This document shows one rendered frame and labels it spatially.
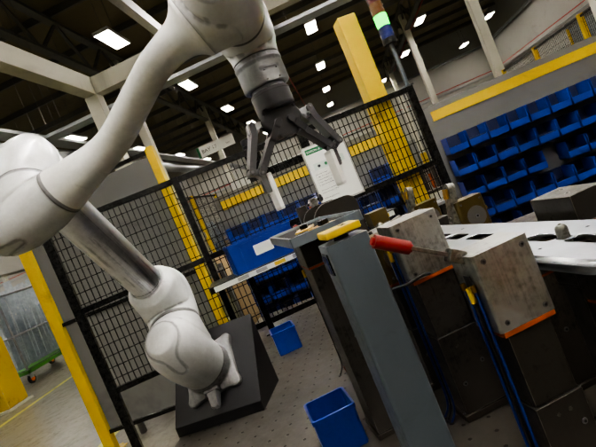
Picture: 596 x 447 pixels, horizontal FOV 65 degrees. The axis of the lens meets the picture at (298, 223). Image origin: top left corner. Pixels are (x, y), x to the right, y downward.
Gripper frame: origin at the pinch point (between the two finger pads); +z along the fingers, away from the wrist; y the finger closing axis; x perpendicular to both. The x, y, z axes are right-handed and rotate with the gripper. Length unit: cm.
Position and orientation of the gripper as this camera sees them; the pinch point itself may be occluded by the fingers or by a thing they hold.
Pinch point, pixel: (309, 191)
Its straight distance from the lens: 88.0
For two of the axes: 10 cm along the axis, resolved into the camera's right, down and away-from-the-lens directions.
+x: -3.6, 1.1, 9.2
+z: 3.8, 9.2, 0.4
